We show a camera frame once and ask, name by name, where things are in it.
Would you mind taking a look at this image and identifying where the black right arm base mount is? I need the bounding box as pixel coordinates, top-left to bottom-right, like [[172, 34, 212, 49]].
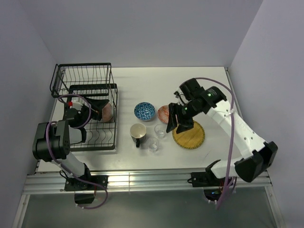
[[187, 171, 225, 188]]

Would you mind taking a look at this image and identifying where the black mug white inside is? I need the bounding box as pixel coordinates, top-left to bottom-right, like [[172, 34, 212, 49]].
[[130, 123, 147, 148]]

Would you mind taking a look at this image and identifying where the aluminium table edge rail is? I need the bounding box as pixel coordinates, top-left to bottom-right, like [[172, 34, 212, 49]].
[[23, 168, 273, 195]]

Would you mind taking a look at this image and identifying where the clear glass near mug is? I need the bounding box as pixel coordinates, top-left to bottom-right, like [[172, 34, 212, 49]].
[[147, 137, 159, 152]]

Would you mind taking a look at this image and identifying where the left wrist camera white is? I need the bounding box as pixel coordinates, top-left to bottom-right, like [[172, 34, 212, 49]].
[[67, 101, 83, 110]]

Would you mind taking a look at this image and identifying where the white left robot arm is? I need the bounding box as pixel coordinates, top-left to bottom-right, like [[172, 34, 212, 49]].
[[32, 120, 108, 191]]

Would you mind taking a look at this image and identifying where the blue triangle patterned bowl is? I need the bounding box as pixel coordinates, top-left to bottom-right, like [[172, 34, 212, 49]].
[[134, 102, 155, 121]]

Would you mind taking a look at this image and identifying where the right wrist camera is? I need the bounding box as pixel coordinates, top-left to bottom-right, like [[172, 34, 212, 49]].
[[173, 91, 181, 98]]

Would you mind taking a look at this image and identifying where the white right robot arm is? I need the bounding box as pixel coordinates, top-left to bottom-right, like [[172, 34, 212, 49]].
[[166, 86, 278, 185]]

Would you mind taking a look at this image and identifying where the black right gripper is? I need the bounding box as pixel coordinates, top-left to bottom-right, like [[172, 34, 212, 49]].
[[166, 101, 202, 134]]

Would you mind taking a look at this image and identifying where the clear faceted glass far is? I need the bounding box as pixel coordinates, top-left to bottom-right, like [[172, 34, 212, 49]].
[[154, 124, 166, 138]]

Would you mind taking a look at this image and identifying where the orange patterned bowl zigzag outside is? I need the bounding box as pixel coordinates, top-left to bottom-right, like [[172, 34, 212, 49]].
[[157, 105, 169, 124]]

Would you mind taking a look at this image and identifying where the black wire dish rack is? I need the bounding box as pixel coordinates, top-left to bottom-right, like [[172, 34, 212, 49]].
[[49, 63, 118, 152]]

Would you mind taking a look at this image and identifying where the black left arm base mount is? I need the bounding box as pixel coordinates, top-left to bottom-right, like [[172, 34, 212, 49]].
[[64, 175, 108, 209]]

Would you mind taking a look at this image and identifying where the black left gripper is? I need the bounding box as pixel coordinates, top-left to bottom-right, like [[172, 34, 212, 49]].
[[79, 97, 109, 128]]

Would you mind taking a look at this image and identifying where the round woven bamboo tray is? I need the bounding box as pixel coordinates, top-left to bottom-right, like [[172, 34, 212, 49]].
[[172, 121, 205, 150]]

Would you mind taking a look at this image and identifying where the pink floral patterned bowl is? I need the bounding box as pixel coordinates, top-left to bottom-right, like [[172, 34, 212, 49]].
[[102, 103, 113, 123]]

